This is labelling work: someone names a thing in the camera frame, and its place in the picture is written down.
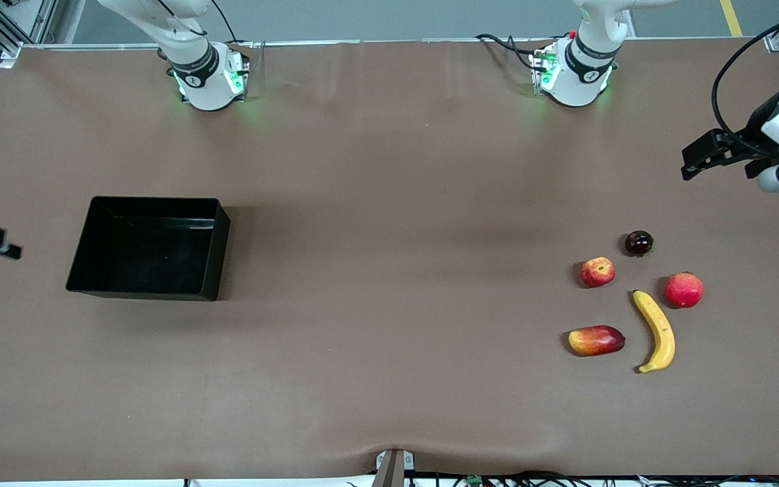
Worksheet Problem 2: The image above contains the black plastic tray box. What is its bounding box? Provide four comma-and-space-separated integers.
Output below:
65, 195, 231, 302

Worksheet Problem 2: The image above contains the small red apple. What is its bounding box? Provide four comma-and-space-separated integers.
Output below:
580, 256, 616, 289

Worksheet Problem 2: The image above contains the yellow banana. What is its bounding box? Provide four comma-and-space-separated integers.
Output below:
632, 289, 676, 374

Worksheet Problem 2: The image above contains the dark purple plum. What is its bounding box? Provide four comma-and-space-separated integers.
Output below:
624, 230, 655, 257

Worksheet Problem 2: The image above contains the red round peach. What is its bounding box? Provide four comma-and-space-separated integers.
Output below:
664, 271, 705, 309

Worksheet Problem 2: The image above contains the red yellow mango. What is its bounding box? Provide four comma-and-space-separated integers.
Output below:
567, 325, 626, 357

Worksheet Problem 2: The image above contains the brown table mat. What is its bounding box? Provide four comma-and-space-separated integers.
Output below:
0, 37, 779, 482

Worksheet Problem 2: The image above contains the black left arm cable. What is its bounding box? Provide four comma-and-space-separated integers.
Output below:
711, 3, 779, 146

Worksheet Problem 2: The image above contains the black base cable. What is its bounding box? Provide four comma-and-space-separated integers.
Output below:
475, 32, 540, 72

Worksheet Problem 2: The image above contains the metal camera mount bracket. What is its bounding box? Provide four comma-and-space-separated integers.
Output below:
375, 449, 415, 487

